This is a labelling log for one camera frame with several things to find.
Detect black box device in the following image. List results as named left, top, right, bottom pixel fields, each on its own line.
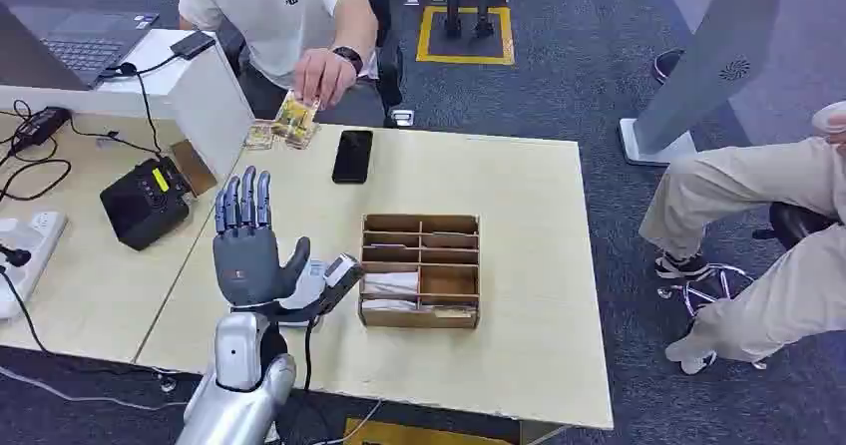
left=99, top=156, right=196, bottom=252

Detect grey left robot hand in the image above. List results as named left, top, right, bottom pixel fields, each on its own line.
left=211, top=166, right=312, bottom=309

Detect wooden card sorting box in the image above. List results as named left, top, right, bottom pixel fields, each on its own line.
left=357, top=214, right=481, bottom=330

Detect black stool with chrome base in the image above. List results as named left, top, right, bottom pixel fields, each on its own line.
left=656, top=202, right=837, bottom=372

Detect grey floor stand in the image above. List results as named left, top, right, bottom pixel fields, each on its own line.
left=618, top=0, right=791, bottom=168

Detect person across the desk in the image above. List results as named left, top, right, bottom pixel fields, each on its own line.
left=177, top=0, right=387, bottom=128

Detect black smartphone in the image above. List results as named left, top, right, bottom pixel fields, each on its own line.
left=330, top=130, right=375, bottom=186

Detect person's hand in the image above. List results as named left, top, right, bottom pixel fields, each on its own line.
left=292, top=48, right=358, bottom=111

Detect black power adapter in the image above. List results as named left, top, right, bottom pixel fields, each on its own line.
left=11, top=106, right=72, bottom=154

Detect white power strip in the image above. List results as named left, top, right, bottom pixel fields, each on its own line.
left=0, top=212, right=69, bottom=321

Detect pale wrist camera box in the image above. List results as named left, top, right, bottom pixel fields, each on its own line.
left=279, top=253, right=365, bottom=325

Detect white cards in box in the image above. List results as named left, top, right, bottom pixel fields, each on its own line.
left=361, top=270, right=420, bottom=312

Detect seated person in beige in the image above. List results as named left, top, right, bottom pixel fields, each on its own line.
left=637, top=101, right=846, bottom=376

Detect black robot legs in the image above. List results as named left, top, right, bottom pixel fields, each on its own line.
left=437, top=0, right=498, bottom=40

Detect small black phone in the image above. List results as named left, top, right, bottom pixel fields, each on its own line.
left=170, top=30, right=217, bottom=61

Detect stack of printed cards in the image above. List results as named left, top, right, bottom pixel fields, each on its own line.
left=282, top=122, right=321, bottom=151

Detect black wristwatch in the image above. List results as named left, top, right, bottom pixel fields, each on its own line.
left=331, top=46, right=365, bottom=77

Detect grey laptop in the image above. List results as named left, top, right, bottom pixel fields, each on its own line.
left=0, top=1, right=161, bottom=92

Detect black cable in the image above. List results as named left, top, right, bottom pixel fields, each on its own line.
left=99, top=53, right=180, bottom=159

